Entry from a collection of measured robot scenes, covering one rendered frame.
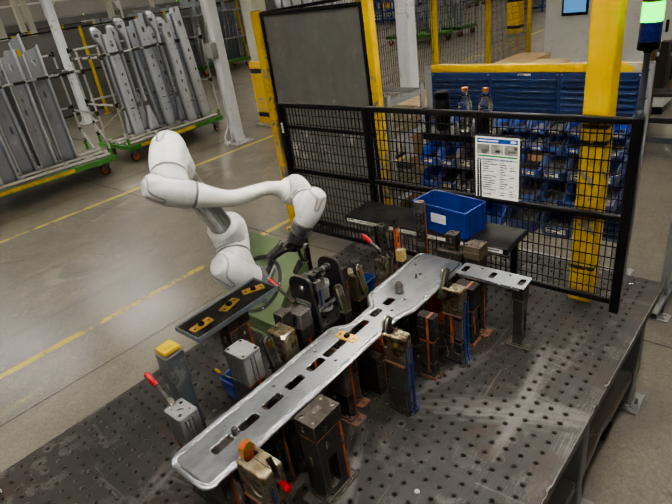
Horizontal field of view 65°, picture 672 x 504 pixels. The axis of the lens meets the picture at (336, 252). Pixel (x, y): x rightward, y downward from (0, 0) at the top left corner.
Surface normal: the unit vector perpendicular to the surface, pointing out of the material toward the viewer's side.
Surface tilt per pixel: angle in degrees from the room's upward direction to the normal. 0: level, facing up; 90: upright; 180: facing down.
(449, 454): 0
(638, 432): 0
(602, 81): 89
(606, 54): 92
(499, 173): 90
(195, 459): 0
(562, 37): 90
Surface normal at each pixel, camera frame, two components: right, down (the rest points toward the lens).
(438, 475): -0.13, -0.88
